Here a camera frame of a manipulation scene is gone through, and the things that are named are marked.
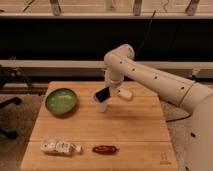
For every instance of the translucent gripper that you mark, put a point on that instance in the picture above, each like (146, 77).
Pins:
(113, 91)

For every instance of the black eraser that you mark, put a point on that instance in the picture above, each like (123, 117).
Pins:
(103, 94)

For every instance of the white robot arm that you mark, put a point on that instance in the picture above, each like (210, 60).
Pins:
(191, 96)

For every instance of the white ceramic cup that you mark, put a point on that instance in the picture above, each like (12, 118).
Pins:
(100, 106)

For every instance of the white soap bar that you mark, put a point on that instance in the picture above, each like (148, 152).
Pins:
(125, 94)

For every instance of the green bowl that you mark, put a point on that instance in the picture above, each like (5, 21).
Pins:
(61, 101)

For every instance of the black office chair base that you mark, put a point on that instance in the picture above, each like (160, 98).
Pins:
(6, 75)

